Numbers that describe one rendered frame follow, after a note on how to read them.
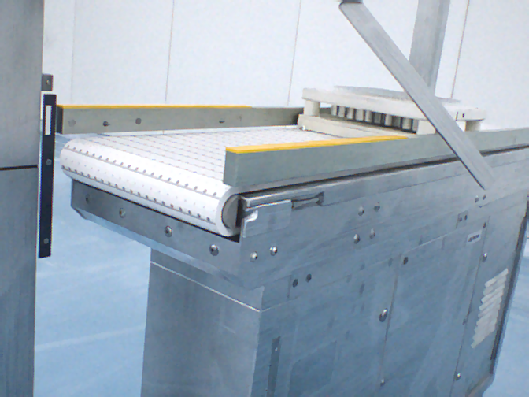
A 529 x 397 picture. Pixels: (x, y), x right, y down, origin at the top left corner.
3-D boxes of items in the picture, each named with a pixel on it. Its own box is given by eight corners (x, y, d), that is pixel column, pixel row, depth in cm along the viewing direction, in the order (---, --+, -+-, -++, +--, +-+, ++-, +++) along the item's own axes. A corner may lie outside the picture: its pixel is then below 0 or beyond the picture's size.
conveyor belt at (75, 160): (212, 240, 56) (218, 187, 55) (58, 179, 71) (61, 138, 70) (559, 155, 160) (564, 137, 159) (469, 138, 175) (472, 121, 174)
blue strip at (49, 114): (40, 259, 73) (46, 94, 68) (38, 257, 73) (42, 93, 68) (52, 257, 74) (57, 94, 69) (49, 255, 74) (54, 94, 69)
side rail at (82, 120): (62, 135, 70) (64, 107, 69) (54, 132, 71) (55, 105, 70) (469, 120, 171) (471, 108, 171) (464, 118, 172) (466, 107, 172)
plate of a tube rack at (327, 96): (433, 122, 89) (435, 109, 89) (300, 98, 104) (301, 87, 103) (486, 120, 108) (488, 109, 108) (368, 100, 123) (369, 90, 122)
